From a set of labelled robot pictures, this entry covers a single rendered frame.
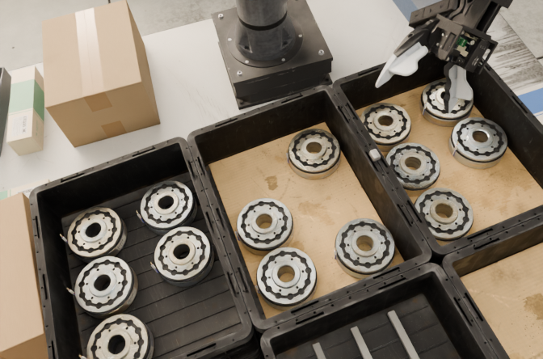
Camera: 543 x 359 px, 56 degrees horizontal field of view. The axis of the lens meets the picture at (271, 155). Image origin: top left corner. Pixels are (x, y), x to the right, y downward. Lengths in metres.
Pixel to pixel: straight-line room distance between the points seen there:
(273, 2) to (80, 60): 0.48
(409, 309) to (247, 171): 0.40
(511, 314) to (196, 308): 0.52
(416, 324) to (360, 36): 0.82
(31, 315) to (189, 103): 0.63
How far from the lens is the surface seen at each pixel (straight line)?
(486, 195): 1.03
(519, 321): 0.95
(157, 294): 0.96
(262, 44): 1.22
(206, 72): 1.39
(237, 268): 0.83
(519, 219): 0.91
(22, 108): 1.42
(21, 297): 1.02
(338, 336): 0.89
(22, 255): 1.05
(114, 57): 1.27
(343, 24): 1.48
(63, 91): 1.25
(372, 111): 1.07
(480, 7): 0.80
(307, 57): 1.25
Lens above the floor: 1.69
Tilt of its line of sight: 56 degrees down
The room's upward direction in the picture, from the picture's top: 9 degrees counter-clockwise
